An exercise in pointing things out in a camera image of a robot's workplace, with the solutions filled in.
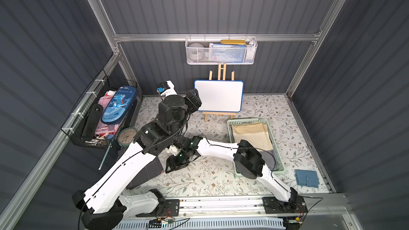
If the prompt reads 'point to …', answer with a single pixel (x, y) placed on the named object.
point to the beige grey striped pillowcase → (257, 134)
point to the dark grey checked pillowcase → (153, 167)
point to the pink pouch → (103, 129)
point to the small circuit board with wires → (157, 223)
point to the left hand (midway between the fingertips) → (193, 94)
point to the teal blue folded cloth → (308, 178)
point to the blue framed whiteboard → (220, 95)
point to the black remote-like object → (92, 122)
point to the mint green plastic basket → (278, 165)
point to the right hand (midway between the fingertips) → (171, 167)
